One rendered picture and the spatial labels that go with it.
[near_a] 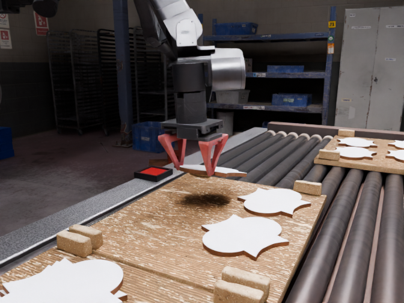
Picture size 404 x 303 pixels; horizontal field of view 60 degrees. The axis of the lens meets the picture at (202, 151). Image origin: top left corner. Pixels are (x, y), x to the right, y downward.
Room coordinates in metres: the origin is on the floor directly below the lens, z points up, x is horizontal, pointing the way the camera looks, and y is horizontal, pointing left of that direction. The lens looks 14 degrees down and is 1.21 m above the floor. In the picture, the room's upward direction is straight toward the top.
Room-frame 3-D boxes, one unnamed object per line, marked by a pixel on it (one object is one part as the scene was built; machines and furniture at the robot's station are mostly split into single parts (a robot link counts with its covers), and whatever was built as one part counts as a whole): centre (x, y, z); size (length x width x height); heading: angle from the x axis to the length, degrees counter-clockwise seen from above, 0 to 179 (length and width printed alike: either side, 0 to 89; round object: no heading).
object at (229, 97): (5.32, -0.46, 0.74); 0.44 x 0.36 x 0.20; 55
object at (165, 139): (0.65, 0.04, 1.06); 0.07 x 0.07 x 0.09; 54
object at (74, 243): (0.48, 0.19, 0.95); 0.06 x 0.02 x 0.03; 62
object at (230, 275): (0.38, -0.05, 0.95); 0.06 x 0.02 x 0.03; 63
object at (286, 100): (5.02, -1.29, 0.72); 0.50 x 0.38 x 0.16; 61
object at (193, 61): (0.63, 0.02, 1.19); 0.07 x 0.06 x 0.07; 90
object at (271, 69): (5.01, -1.17, 1.14); 0.50 x 0.38 x 0.11; 77
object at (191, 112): (0.63, 0.02, 1.13); 0.10 x 0.07 x 0.07; 54
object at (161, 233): (0.61, -0.02, 0.93); 0.41 x 0.35 x 0.02; 153
